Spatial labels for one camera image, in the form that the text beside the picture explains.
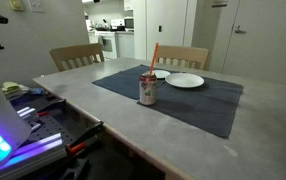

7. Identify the white door with handle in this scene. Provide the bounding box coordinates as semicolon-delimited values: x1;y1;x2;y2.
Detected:
223;0;286;85

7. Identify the small white plate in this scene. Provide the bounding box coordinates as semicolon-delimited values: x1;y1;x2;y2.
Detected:
153;70;170;79

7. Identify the left wooden chair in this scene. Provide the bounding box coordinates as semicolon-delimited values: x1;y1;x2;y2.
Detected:
49;43;105;72

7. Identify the white kitchen stove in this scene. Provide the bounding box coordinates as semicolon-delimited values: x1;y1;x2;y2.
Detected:
95;31;117;59

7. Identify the yellow green cloth stack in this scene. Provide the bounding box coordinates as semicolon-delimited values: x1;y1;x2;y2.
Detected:
2;82;30;98

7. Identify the aluminium rail frame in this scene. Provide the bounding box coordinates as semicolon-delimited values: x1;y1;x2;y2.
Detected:
0;133;67;180

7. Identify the pink soda can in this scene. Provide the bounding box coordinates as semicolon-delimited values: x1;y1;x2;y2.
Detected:
139;72;157;105

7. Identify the microwave oven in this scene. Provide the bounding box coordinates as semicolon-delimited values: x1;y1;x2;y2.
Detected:
124;18;134;29

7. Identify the orange drinking straw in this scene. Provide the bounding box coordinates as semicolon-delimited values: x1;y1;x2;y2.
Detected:
149;43;159;76

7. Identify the wooden chair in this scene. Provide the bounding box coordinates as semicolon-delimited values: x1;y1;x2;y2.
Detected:
156;45;209;70
49;43;105;72

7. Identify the black orange clamp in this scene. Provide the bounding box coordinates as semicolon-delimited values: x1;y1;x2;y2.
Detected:
65;122;103;155

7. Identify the right wooden chair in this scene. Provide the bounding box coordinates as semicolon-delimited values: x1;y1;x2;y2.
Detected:
156;45;209;70

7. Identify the large white plate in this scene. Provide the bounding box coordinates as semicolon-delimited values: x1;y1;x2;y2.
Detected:
165;73;205;88

